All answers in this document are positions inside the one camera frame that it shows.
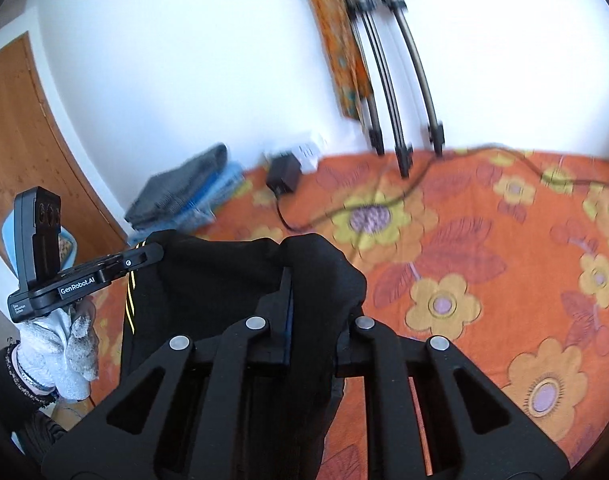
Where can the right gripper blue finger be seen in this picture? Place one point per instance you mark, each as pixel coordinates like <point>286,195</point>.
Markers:
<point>286,304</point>

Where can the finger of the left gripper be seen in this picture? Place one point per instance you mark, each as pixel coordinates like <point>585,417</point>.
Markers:
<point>142,255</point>

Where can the black shorts yellow stripes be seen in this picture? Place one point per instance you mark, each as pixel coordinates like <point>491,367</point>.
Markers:
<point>200,288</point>

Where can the left black sleeve forearm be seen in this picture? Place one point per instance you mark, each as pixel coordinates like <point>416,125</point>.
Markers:
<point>17,401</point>

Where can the left gloved hand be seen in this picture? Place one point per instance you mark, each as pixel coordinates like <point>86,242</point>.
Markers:
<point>58,353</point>

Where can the folded grey pants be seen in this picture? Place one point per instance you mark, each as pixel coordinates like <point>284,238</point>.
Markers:
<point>164,195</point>

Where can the folded light blue jeans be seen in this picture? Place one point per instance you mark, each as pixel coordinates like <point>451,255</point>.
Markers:
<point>201,208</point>

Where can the black power adapter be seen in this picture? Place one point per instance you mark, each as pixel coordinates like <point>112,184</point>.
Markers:
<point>284,174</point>

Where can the wooden door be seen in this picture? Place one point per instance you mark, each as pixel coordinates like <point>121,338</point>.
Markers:
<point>33,152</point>

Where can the white power strip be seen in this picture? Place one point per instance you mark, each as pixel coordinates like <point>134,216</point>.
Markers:
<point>308,153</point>

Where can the orange floral bed sheet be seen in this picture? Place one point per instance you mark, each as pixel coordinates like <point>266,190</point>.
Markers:
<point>505,254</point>

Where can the orange patterned scarf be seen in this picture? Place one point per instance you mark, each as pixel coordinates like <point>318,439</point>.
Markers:
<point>346,66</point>

